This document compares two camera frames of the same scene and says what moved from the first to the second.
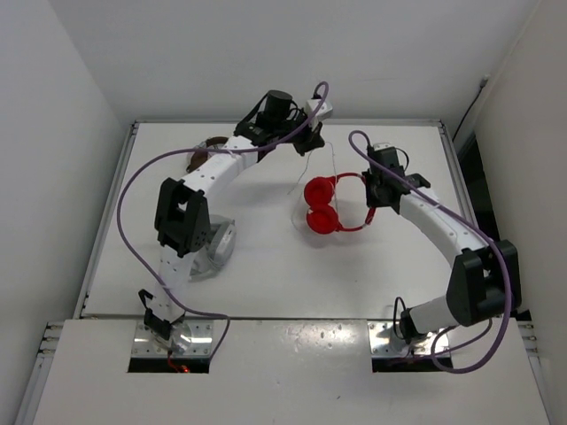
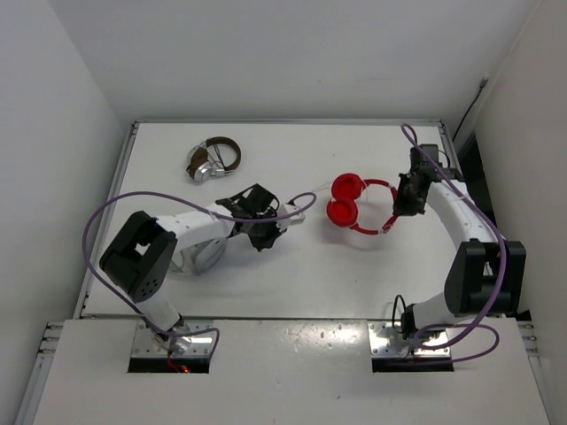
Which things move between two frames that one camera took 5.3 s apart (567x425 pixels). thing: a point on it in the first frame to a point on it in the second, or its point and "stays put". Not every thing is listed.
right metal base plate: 385,338 stays put
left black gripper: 310,139 to 269,240
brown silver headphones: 197,158 stays put
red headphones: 321,217 to 343,208
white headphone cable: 300,179 to 322,187
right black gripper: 371,200 to 400,206
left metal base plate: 189,337 stays put
